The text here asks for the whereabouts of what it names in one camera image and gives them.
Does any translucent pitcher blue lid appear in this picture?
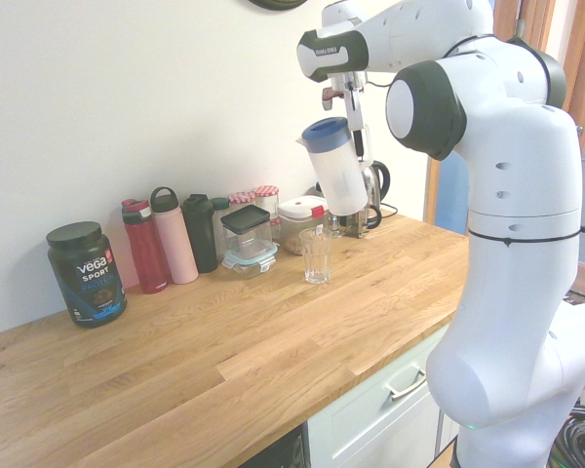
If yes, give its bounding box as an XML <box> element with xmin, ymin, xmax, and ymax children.
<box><xmin>295</xmin><ymin>116</ymin><xmax>374</xmax><ymax>217</ymax></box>

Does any glass jar red gingham lid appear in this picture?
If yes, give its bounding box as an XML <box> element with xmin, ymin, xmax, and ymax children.
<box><xmin>253</xmin><ymin>184</ymin><xmax>281</xmax><ymax>216</ymax></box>
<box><xmin>227</xmin><ymin>190</ymin><xmax>257</xmax><ymax>215</ymax></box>

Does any stainless steel electric kettle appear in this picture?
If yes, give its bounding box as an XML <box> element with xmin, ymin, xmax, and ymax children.
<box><xmin>358</xmin><ymin>160</ymin><xmax>393</xmax><ymax>230</ymax></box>

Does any red wrist camera mount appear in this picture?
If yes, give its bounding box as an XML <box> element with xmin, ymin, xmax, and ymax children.
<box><xmin>321</xmin><ymin>86</ymin><xmax>345</xmax><ymax>113</ymax></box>

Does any black dishwasher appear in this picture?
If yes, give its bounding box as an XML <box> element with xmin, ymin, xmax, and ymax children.
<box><xmin>232</xmin><ymin>422</ymin><xmax>311</xmax><ymax>468</ymax></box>

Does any wooden door frame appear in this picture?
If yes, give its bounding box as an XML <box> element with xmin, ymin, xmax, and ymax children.
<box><xmin>491</xmin><ymin>0</ymin><xmax>585</xmax><ymax>152</ymax></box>

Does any glass food container teal lid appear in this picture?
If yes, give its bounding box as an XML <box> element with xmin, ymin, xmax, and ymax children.
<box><xmin>220</xmin><ymin>242</ymin><xmax>280</xmax><ymax>280</ymax></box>

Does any metal drawer handle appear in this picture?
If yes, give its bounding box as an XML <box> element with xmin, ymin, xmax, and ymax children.
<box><xmin>383</xmin><ymin>368</ymin><xmax>428</xmax><ymax>403</ymax></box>

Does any glass jar green lid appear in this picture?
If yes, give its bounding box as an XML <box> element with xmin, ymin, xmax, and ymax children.
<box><xmin>210</xmin><ymin>196</ymin><xmax>231</xmax><ymax>230</ymax></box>

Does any black protein powder tub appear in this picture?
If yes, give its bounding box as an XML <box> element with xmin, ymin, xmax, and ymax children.
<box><xmin>45</xmin><ymin>220</ymin><xmax>130</xmax><ymax>330</ymax></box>

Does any black shaker bottle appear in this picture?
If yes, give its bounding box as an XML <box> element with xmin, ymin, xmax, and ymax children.
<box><xmin>181</xmin><ymin>193</ymin><xmax>220</xmax><ymax>275</ymax></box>

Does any clear ribbed drinking glass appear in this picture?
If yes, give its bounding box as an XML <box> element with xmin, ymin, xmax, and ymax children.
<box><xmin>298</xmin><ymin>227</ymin><xmax>334</xmax><ymax>286</ymax></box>

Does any white cabinet drawer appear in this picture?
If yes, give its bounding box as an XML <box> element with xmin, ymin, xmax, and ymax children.
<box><xmin>305</xmin><ymin>321</ymin><xmax>450</xmax><ymax>468</ymax></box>

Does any clear square container black lid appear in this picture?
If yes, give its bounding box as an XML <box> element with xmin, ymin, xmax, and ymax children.
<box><xmin>219</xmin><ymin>204</ymin><xmax>274</xmax><ymax>262</ymax></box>

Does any dark round wall clock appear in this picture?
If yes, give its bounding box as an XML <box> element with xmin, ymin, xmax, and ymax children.
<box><xmin>247</xmin><ymin>0</ymin><xmax>310</xmax><ymax>11</ymax></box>

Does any coiled black floor cable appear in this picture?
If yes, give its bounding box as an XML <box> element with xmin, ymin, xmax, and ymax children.
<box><xmin>553</xmin><ymin>402</ymin><xmax>585</xmax><ymax>468</ymax></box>

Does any red water bottle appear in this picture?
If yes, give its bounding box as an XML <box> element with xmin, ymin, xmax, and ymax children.
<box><xmin>120</xmin><ymin>197</ymin><xmax>172</xmax><ymax>295</ymax></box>

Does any pink bottle black cap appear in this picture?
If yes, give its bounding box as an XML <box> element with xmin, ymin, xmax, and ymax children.
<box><xmin>149</xmin><ymin>185</ymin><xmax>200</xmax><ymax>286</ymax></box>

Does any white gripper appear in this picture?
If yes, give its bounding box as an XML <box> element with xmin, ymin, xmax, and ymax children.
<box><xmin>342</xmin><ymin>89</ymin><xmax>368</xmax><ymax>159</ymax></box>

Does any cereal container white lid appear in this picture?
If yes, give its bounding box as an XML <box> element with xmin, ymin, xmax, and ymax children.
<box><xmin>277</xmin><ymin>195</ymin><xmax>330</xmax><ymax>256</ymax></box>

